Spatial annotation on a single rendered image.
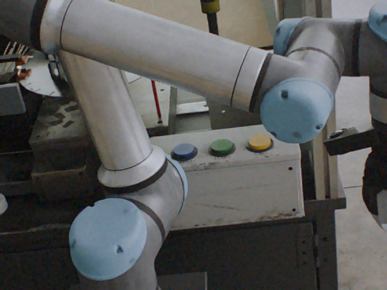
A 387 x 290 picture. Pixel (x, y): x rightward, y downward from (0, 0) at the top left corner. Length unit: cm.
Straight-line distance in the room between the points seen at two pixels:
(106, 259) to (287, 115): 38
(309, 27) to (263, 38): 112
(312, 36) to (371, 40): 7
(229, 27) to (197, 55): 131
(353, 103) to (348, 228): 81
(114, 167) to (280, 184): 35
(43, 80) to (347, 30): 83
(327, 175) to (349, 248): 105
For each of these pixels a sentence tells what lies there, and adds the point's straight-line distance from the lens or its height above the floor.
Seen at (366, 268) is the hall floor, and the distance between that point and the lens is 240.
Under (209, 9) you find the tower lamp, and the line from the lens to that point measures 173.
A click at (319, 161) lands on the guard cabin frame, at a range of 141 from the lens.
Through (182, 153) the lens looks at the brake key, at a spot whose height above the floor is 91.
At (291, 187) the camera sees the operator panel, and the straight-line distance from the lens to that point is 137.
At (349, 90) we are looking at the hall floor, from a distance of 330.
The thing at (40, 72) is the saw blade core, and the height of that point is 95.
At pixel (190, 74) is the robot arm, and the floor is 125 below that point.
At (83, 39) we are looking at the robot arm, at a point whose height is 129.
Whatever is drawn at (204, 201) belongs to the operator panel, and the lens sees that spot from 138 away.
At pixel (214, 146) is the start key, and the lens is 135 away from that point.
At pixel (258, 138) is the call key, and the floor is 91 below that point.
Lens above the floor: 165
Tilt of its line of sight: 33 degrees down
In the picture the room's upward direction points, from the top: 9 degrees counter-clockwise
